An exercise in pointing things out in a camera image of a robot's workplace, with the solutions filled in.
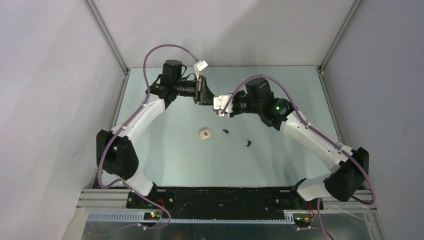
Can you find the controller board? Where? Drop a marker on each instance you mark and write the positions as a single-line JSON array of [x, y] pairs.
[[152, 216], [303, 220]]

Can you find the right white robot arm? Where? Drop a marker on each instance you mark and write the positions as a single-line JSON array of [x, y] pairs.
[[348, 168]]

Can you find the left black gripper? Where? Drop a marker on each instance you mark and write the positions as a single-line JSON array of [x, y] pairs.
[[203, 96]]

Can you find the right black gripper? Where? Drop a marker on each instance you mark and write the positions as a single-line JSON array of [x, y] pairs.
[[234, 112]]

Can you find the aluminium frame post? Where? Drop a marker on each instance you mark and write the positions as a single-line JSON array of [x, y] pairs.
[[106, 34], [352, 12]]

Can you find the beige earbud charging case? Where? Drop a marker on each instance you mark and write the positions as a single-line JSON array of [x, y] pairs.
[[205, 134]]

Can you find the left controller board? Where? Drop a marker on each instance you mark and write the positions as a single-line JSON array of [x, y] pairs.
[[152, 216]]

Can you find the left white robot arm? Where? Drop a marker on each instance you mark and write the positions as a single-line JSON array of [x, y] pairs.
[[115, 148]]

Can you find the right aluminium frame post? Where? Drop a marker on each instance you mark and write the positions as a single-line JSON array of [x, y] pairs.
[[352, 12]]

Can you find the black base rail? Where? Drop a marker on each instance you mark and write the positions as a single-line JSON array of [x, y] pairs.
[[223, 203]]

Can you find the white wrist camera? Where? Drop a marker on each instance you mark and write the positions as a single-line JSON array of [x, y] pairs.
[[222, 105], [198, 67]]

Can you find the left aluminium frame post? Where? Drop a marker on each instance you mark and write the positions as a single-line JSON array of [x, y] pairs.
[[106, 34]]

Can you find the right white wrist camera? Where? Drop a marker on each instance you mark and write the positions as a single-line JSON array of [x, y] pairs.
[[222, 105]]

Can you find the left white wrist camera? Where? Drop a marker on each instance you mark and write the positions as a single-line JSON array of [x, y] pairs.
[[198, 67]]

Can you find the right controller board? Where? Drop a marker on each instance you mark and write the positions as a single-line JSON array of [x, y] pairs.
[[303, 220]]

